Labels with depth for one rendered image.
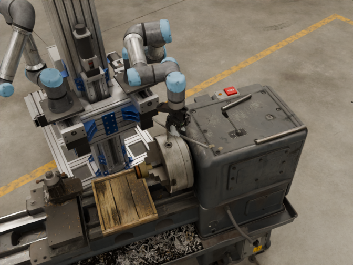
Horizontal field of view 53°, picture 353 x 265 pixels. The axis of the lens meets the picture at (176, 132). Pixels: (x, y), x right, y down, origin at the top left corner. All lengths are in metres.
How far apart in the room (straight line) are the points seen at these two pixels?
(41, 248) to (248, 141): 1.16
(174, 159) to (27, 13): 1.00
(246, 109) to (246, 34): 3.21
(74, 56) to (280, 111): 1.25
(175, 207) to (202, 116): 0.52
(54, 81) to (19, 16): 0.39
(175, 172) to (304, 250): 1.49
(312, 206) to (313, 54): 2.28
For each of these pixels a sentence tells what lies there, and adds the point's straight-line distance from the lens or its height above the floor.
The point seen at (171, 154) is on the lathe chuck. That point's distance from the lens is 1.75.
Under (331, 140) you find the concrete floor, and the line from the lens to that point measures 3.72.
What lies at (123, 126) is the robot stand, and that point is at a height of 0.87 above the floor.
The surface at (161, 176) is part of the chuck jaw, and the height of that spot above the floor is 1.12.
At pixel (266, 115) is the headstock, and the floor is 1.25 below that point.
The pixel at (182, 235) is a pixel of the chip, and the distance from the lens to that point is 2.26.
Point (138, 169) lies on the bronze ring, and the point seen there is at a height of 1.11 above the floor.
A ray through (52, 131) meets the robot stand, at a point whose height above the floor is 0.23.
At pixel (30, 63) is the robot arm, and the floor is 1.43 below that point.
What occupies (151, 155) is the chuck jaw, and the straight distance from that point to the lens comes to 1.86.
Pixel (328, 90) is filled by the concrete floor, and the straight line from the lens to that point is 4.30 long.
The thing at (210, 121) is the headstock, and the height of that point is 1.25.
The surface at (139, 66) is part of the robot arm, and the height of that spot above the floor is 1.70.
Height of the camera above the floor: 2.54
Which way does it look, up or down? 45 degrees down
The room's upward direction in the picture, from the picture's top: 3 degrees counter-clockwise
